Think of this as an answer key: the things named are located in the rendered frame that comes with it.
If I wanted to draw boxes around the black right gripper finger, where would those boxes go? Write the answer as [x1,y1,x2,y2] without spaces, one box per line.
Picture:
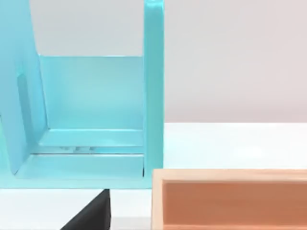
[59,188,112,230]

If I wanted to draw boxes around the shallow salmon-coloured box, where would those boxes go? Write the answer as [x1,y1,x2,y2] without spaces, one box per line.
[150,168,307,230]

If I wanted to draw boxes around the light blue rack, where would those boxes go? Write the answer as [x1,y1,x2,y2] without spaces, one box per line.
[0,0,165,190]

